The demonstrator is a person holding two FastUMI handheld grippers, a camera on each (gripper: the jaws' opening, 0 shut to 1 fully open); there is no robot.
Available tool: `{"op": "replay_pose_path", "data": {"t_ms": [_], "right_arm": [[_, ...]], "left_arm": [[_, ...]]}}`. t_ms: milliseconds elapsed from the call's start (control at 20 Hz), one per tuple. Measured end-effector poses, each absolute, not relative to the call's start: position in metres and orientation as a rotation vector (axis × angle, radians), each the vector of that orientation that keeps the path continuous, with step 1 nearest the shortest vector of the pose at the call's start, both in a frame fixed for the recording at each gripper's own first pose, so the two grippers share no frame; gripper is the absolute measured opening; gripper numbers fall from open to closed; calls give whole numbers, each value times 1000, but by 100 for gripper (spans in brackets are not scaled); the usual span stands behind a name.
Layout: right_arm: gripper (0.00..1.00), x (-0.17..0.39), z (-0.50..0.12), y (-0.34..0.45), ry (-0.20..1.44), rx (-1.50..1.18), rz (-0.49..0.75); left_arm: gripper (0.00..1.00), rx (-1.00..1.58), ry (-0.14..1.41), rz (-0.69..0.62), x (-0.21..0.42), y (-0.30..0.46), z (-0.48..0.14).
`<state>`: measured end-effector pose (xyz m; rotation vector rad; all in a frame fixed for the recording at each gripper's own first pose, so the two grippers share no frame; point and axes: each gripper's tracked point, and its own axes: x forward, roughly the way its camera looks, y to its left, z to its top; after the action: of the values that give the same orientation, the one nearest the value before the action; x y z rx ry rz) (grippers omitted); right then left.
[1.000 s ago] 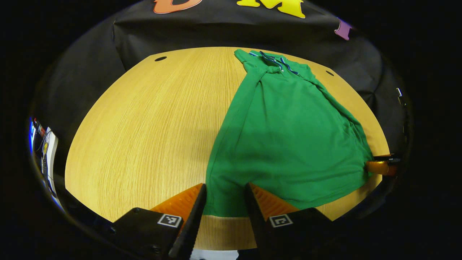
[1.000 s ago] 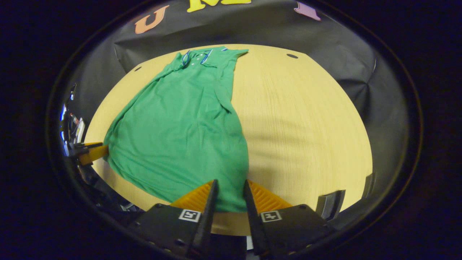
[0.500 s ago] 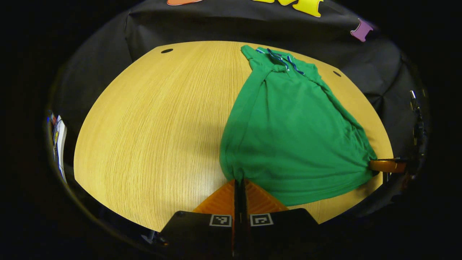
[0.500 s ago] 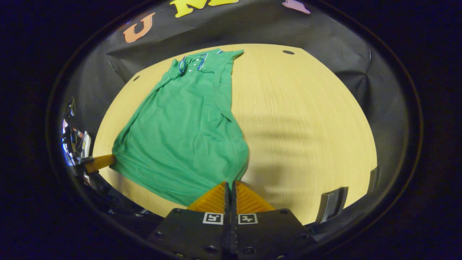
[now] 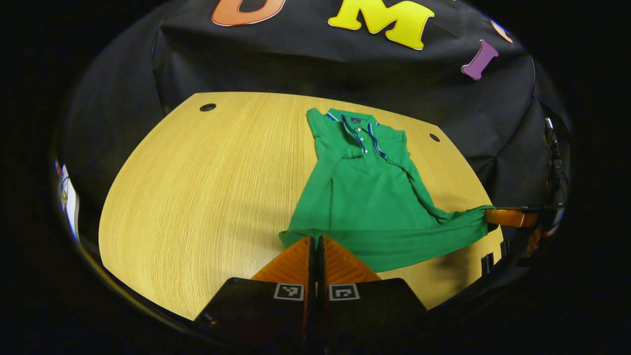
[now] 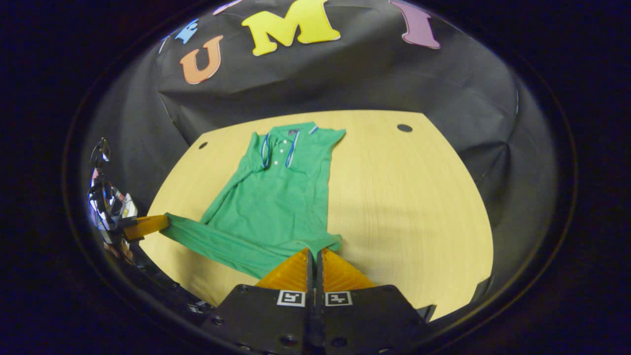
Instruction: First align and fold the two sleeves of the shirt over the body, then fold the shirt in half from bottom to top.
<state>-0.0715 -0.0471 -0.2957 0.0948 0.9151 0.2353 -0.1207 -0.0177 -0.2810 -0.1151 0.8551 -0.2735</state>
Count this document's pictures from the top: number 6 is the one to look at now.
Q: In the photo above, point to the green T-shirt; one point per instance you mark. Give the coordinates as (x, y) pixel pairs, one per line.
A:
(276, 207)

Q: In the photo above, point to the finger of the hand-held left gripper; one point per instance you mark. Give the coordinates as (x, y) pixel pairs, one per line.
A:
(148, 226)

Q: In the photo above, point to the black backdrop cloth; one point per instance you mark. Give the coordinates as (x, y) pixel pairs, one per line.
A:
(345, 79)

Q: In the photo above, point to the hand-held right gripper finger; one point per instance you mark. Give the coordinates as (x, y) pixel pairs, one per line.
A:
(309, 276)
(319, 276)

